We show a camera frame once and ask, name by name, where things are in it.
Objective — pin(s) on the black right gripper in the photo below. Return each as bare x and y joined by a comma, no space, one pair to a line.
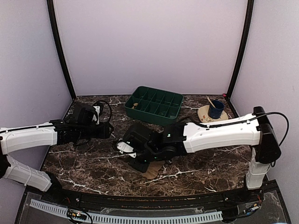
140,167

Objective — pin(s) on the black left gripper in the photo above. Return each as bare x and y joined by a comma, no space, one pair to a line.
103,132

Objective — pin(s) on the tan brown sock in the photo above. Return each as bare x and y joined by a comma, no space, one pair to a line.
153,169

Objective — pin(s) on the green compartment tray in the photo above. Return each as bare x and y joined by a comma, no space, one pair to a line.
155,106

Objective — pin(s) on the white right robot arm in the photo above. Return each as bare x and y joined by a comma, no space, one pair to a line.
254,129

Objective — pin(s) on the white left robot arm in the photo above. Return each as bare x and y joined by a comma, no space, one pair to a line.
55,132

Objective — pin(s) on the small circuit board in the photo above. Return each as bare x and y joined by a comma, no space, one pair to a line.
76,215

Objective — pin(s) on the dark blue mug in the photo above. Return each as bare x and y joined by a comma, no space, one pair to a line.
216,108

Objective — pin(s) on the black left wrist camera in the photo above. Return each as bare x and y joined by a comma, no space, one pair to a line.
84,114

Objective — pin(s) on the white slotted cable duct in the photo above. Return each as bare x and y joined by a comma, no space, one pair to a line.
96,218

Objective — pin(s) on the black front table rail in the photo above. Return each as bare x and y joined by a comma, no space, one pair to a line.
210,200

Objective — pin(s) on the black left frame post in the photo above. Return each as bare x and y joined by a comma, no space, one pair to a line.
59,48

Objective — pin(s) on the black frame post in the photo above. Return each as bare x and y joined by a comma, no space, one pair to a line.
241,50
59,48

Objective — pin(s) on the black right frame post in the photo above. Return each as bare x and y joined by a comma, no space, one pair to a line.
241,50

